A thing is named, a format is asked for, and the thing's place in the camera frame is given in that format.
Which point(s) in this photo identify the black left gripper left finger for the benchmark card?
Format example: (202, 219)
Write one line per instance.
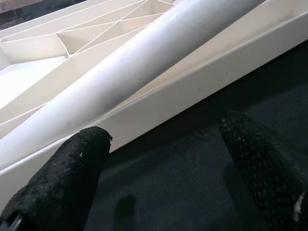
(60, 187)

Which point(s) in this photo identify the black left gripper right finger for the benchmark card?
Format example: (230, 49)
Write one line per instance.
(264, 173)

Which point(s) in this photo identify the white plastic children table top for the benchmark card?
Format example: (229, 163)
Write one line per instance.
(216, 79)

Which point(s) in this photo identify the white plastic table leg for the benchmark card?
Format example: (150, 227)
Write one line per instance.
(132, 62)

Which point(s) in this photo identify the black tablecloth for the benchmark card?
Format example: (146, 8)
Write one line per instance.
(180, 187)

